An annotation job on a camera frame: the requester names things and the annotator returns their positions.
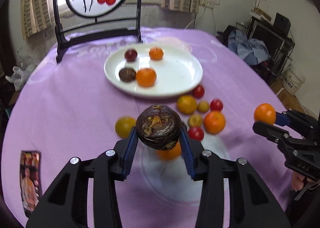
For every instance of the blue clothes pile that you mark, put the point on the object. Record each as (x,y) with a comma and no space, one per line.
(252,52)

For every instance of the white plastic bucket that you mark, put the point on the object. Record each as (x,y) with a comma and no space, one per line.
(292,80)

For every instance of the black metal shelf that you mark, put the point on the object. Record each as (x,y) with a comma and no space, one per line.
(276,38)

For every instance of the small orange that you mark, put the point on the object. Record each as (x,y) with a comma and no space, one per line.
(265,113)

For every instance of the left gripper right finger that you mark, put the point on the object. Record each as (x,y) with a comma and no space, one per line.
(252,204)

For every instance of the red cherry tomato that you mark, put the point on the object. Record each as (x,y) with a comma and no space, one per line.
(196,133)
(198,92)
(216,105)

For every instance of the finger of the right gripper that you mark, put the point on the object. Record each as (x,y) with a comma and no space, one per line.
(270,132)
(282,119)

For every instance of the yellow-orange fruit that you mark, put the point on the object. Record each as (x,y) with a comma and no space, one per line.
(186,104)

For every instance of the mandarin orange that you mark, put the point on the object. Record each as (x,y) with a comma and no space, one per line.
(214,122)

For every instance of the person's right hand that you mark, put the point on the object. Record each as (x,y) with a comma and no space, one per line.
(297,181)

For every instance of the large orange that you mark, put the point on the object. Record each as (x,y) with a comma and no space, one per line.
(171,154)

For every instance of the left beige curtain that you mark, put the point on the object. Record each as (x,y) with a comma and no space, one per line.
(35,17)

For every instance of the orange in plate front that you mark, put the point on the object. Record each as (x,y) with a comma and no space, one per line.
(146,77)

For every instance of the yellow-green round fruit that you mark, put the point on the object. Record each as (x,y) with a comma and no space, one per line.
(124,125)

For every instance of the small yellow fruit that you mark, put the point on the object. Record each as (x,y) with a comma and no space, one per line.
(195,120)
(203,106)

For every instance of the smartphone with lit screen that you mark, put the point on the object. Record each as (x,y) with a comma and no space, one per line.
(30,182)

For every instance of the brown wrinkled fruit in plate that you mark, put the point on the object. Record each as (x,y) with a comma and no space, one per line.
(127,74)

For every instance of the small orange plate back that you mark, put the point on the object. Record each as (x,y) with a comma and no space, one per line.
(156,53)

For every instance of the white plastic bag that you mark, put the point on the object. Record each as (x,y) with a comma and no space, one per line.
(20,76)

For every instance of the white oval plate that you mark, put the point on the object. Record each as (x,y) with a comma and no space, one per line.
(177,73)

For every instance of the small purple plum in plate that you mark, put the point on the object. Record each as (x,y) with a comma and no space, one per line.
(130,55)

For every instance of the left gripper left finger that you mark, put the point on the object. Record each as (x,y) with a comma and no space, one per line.
(64,204)

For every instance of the black framed painted screen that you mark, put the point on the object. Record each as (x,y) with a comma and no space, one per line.
(94,11)

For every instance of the large brown wrinkled fruit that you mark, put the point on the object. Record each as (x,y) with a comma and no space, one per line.
(159,127)

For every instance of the red cherry tomato top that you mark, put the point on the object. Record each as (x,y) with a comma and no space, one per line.
(198,92)

